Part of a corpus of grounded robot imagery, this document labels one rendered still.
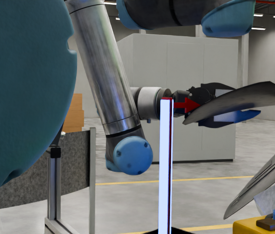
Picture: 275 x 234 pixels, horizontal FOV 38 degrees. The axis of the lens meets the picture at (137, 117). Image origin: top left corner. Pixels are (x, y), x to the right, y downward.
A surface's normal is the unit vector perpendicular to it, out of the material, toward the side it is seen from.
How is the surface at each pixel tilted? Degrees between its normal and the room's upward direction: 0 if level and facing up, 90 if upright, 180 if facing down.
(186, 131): 90
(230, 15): 93
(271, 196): 55
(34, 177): 90
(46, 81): 97
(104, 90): 98
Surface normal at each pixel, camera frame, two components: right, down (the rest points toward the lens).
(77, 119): 0.28, 0.05
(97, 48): 0.04, 0.10
